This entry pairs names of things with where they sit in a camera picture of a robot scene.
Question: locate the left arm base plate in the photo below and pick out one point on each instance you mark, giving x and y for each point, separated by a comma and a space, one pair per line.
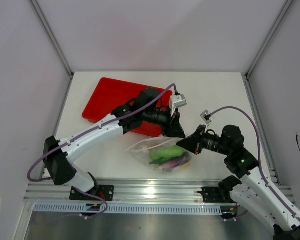
105, 192

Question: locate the purple eggplant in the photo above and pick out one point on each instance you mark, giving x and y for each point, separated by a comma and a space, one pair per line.
174, 163

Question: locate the left frame post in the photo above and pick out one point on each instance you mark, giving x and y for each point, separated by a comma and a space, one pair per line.
38, 11

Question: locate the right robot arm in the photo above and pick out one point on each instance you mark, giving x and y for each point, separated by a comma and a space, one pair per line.
247, 186

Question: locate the frame post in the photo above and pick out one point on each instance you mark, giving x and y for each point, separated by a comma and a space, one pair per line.
270, 36
38, 11

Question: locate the clear zip top bag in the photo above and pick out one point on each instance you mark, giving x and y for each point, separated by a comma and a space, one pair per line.
140, 151

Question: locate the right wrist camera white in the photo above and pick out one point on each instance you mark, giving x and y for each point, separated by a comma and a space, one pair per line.
206, 117

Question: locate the aluminium rail base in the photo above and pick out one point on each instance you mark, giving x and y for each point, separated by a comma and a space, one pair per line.
128, 191

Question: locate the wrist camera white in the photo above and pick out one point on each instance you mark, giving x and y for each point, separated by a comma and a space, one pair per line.
206, 117
177, 101

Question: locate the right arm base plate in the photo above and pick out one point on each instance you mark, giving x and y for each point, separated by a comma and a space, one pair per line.
212, 195

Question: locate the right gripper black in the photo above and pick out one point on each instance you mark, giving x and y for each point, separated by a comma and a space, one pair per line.
194, 143

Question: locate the white slotted cable duct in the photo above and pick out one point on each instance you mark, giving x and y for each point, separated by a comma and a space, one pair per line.
120, 208

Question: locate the yellow lemon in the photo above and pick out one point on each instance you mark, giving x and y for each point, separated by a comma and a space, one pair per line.
186, 165

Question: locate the right frame post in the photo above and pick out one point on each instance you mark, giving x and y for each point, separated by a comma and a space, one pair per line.
270, 36

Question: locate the small dark green cucumber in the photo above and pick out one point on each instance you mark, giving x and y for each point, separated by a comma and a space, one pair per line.
159, 161

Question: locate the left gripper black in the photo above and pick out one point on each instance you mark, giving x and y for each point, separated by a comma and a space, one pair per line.
175, 129

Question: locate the light green gourd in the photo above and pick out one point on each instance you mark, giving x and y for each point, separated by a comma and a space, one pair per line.
166, 152

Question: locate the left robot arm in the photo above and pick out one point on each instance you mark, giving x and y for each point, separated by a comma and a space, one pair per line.
60, 155

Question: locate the red plastic tray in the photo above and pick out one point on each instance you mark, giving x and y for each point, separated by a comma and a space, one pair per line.
111, 93

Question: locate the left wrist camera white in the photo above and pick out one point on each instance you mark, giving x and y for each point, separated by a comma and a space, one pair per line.
177, 101

